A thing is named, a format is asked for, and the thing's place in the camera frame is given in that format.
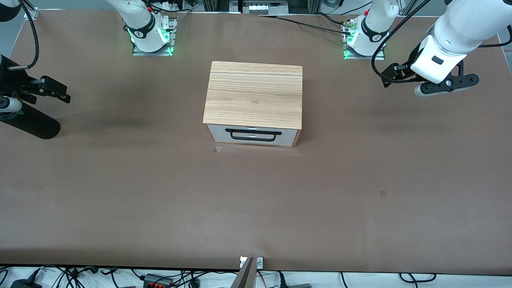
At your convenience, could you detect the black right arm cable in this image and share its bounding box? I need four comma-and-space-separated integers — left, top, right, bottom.
8, 0, 40, 70

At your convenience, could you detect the black cylindrical vase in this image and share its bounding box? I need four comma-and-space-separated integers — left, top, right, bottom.
0, 107, 61, 140

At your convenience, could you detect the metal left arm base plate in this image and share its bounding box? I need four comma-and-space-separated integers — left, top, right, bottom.
343, 23, 387, 61

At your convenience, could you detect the light wooden drawer cabinet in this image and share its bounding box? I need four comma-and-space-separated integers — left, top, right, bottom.
203, 61, 303, 147

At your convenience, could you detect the white-fronted drawer with short handle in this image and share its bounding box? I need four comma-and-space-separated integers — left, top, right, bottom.
210, 134, 298, 146

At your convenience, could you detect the looped black floor cable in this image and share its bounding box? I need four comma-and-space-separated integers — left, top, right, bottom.
399, 272, 437, 284

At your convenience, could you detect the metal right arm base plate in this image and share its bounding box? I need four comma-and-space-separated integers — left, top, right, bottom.
132, 18, 178, 56

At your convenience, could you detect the aluminium frame with white strip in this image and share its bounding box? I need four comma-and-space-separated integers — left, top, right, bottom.
202, 0, 321, 15

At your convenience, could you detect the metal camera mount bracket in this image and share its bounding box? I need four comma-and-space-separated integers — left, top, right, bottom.
240, 256, 264, 269

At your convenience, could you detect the short black table cable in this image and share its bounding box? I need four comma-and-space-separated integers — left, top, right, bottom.
315, 12, 348, 26

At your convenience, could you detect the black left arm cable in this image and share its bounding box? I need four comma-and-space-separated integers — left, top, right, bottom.
371, 0, 433, 84

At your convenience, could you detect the white-fronted drawer with long handle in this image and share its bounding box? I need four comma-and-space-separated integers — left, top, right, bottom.
207, 124, 300, 136

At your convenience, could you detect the black power adapter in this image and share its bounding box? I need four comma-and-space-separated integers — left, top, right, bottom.
10, 279, 43, 288

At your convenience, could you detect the grey adapter with orange buttons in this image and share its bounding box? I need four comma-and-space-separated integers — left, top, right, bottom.
142, 274, 173, 288

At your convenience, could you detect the long black table cable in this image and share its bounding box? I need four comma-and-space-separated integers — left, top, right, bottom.
256, 14, 352, 35

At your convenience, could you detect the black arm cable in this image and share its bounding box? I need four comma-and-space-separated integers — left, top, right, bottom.
8, 0, 40, 70
371, 0, 433, 84

